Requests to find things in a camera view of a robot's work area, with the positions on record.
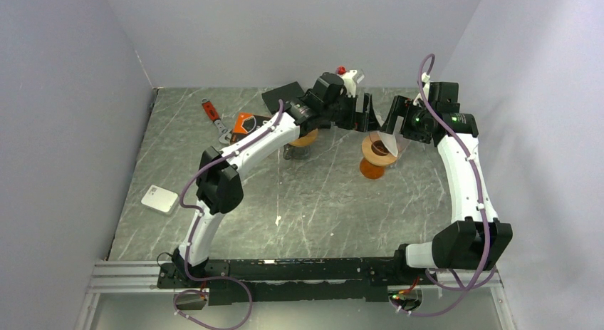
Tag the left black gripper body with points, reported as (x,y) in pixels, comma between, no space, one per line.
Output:
(342,113)

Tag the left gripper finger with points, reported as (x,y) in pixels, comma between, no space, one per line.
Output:
(373,123)
(365,119)

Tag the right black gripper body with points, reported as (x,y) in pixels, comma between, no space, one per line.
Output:
(414,124)

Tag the pink dripper with wooden ring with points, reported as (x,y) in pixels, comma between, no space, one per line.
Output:
(401,141)

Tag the grey glass carafe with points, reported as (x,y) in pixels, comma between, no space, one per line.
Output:
(291,152)

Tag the orange coffee filter box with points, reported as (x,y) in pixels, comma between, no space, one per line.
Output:
(245,124)

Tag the white paper coffee filter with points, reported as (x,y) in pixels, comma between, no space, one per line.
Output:
(390,143)

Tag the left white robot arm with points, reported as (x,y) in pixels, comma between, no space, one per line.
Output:
(219,182)

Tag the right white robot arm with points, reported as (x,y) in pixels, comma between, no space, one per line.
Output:
(476,238)

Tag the black box rear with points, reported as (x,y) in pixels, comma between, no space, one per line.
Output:
(284,93)

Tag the orange glass cup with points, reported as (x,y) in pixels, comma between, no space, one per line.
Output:
(371,171)

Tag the red adjustable wrench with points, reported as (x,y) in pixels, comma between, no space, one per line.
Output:
(224,133)

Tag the white small block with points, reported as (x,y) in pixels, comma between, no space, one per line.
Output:
(159,199)

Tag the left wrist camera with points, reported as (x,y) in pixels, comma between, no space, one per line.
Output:
(351,79)

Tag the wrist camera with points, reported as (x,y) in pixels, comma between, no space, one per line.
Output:
(351,79)
(421,97)

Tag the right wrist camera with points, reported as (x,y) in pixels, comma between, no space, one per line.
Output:
(421,97)

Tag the black base frame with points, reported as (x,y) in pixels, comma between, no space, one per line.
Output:
(372,279)

